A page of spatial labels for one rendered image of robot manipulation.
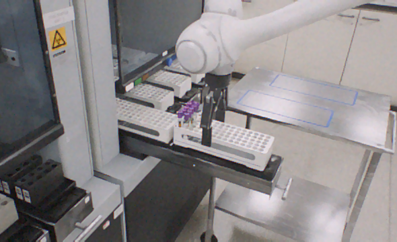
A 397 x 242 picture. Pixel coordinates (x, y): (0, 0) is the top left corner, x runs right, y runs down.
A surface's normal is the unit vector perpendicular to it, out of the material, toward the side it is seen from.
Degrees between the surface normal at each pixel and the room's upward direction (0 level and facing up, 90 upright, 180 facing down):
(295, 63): 90
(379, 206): 0
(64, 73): 90
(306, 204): 0
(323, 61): 90
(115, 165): 0
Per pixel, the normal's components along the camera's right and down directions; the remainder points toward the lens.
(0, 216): 0.91, 0.25
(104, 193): 0.05, -0.85
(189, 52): -0.47, 0.50
